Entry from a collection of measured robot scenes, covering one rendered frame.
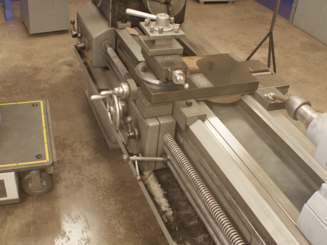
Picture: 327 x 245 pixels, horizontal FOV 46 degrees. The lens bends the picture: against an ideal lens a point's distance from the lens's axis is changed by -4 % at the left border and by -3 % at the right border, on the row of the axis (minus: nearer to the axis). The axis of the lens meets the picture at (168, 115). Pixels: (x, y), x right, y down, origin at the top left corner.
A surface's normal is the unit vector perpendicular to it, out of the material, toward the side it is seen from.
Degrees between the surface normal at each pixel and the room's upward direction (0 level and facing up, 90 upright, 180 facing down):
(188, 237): 0
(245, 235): 90
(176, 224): 0
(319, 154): 94
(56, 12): 90
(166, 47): 0
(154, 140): 90
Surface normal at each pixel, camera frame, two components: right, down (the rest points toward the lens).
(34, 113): 0.10, -0.83
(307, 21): -0.92, 0.14
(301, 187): -0.14, -0.78
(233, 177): -0.46, -0.59
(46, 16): 0.48, 0.52
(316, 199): -0.76, -0.27
